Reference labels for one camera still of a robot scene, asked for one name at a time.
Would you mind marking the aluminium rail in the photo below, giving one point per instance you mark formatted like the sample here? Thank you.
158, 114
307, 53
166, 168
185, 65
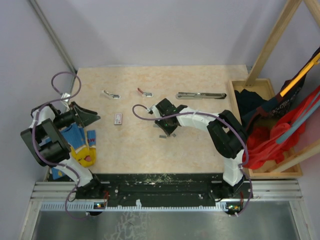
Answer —
57, 196

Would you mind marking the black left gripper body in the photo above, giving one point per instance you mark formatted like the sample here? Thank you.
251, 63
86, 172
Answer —
65, 119

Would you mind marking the black grey large stapler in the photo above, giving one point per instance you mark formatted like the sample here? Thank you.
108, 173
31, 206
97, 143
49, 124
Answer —
200, 95

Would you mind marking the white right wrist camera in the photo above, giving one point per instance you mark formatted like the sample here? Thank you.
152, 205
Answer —
153, 110

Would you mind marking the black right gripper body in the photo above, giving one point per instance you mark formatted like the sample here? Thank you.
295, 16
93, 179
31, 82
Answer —
162, 122

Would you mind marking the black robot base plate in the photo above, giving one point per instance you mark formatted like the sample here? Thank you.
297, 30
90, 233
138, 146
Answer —
168, 190

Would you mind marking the wooden frame beam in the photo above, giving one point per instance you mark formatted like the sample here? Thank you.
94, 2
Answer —
278, 29

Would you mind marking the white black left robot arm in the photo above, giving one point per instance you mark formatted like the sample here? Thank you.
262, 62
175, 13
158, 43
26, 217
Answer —
60, 141

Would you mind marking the pink white mini stapler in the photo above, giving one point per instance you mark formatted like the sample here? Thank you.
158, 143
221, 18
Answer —
144, 93

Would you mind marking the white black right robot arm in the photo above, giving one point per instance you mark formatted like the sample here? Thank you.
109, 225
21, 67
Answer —
226, 132

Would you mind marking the red white staple box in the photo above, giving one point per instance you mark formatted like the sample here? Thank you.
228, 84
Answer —
118, 119

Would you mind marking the red cloth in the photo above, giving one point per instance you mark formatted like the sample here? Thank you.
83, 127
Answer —
265, 144

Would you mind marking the dark patterned cloth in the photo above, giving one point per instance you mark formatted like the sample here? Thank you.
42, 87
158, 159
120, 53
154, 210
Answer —
253, 107

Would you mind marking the blue yellow cartoon cloth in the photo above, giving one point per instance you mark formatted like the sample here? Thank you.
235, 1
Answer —
82, 143

